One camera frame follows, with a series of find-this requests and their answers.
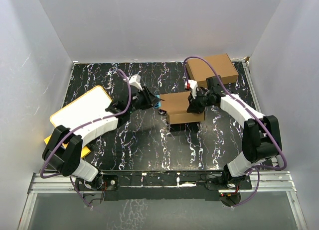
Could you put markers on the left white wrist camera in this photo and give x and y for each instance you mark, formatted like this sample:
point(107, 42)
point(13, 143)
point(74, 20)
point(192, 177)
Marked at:
point(135, 81)

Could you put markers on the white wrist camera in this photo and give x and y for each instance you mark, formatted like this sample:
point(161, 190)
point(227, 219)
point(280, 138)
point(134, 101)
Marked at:
point(135, 81)
point(190, 85)

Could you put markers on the aluminium frame rail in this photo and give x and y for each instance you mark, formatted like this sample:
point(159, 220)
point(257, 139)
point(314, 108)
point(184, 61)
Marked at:
point(163, 200)

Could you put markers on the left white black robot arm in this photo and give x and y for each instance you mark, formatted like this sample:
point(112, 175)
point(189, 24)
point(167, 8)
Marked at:
point(117, 114)

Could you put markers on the closed brown cardboard box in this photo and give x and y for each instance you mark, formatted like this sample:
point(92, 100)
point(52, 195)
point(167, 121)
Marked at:
point(199, 71)

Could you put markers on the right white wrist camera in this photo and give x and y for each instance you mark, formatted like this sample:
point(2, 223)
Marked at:
point(190, 85)

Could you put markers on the small blue plastic piece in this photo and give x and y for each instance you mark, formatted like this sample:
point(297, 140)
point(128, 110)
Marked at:
point(158, 102)

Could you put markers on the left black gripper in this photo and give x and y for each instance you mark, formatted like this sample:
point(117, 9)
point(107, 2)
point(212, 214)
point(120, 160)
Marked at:
point(150, 99)

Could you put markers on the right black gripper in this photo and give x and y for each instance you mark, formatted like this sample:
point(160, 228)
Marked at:
point(194, 106)

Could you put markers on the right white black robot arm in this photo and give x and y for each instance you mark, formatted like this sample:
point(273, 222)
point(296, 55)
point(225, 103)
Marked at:
point(261, 135)

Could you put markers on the yellow flat board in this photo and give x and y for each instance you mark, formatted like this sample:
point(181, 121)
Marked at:
point(67, 152)

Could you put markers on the white board yellow rim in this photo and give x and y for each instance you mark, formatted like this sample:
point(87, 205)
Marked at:
point(87, 107)

